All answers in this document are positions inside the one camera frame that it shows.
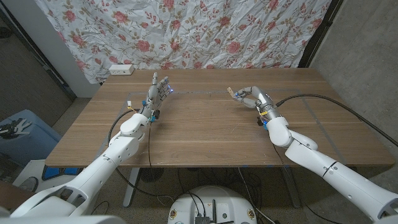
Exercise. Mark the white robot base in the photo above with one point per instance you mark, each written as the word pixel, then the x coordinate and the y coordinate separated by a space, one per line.
pixel 211 196

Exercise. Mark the black module with antenna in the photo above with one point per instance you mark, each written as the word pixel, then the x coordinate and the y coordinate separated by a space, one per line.
pixel 202 220

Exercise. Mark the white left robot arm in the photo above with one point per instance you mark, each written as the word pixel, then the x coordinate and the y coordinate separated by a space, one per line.
pixel 102 161

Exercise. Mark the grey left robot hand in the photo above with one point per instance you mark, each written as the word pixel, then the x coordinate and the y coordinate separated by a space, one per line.
pixel 153 95

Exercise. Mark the grey shoe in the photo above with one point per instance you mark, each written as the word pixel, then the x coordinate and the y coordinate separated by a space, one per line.
pixel 29 184

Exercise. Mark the black and white gloves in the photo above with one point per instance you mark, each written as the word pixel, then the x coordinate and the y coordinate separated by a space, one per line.
pixel 14 127

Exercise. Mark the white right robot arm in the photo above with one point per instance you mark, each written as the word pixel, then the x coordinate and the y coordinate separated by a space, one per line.
pixel 342 177

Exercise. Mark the black backdrop stand pole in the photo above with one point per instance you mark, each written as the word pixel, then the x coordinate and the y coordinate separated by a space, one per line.
pixel 320 34

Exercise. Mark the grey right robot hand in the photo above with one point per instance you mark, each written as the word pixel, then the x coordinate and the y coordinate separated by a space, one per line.
pixel 264 99

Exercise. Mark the white power strip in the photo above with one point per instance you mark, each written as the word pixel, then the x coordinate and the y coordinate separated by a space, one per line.
pixel 121 69

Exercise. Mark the floral rose backdrop cloth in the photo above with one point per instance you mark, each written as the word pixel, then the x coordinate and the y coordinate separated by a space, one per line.
pixel 186 31

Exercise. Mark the black round floor fan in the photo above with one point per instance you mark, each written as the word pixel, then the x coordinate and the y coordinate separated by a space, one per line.
pixel 151 175

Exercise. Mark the grey table leg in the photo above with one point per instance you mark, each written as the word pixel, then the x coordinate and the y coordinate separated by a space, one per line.
pixel 292 193

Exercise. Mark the wooden clothespin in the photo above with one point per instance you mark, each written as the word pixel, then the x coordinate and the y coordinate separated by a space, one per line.
pixel 230 91

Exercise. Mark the white table leg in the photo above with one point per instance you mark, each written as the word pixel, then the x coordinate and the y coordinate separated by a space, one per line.
pixel 130 186

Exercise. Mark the blue plastic bin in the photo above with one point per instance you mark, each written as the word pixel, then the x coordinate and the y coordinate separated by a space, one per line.
pixel 34 146

